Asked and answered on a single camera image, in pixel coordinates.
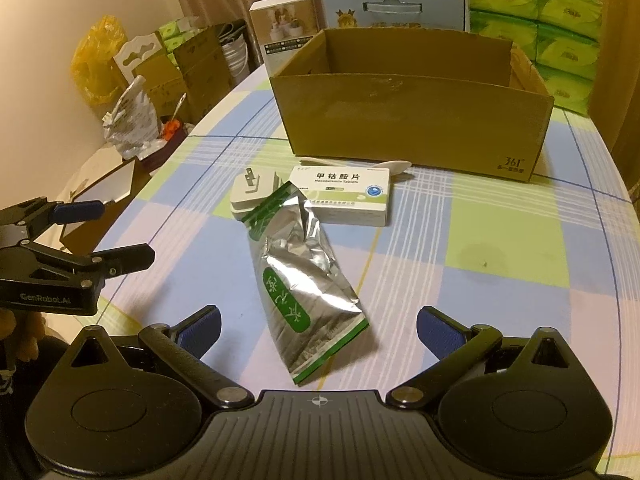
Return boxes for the small green tissue packs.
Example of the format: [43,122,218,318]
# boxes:
[159,17,201,53]

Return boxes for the cardboard box with white flap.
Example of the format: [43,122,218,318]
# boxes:
[112,32,185,126]

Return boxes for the brown cardboard storage box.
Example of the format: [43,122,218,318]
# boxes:
[170,25,237,123]

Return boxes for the silver green foil pouch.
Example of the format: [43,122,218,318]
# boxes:
[247,182,370,387]

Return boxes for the yellow plastic bag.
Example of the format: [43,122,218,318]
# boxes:
[70,15,130,107]

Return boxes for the person's left hand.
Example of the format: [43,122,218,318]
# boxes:
[0,307,41,361]

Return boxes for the crumpled silver bag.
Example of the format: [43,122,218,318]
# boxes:
[102,75,168,161]

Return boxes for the white brown product box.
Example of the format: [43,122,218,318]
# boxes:
[249,0,321,78]

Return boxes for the white charger plug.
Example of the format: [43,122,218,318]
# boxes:
[230,166,285,221]

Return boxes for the white plastic spoon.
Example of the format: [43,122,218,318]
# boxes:
[298,157,413,179]

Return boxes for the light blue carton with handle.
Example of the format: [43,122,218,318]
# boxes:
[320,0,468,33]

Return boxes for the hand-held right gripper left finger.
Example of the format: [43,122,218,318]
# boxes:
[67,305,256,409]

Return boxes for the large white green medicine box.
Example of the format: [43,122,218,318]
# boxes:
[286,164,393,227]

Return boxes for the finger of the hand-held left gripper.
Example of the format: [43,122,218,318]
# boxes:
[0,199,107,246]
[0,241,156,287]

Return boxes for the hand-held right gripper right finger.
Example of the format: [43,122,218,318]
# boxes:
[386,306,576,408]

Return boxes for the checked tablecloth desktop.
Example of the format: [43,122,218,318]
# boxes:
[92,62,636,466]

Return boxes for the white board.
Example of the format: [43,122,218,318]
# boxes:
[60,157,138,253]

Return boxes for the green tissue paper multipack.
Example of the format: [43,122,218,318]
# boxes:
[464,0,603,116]

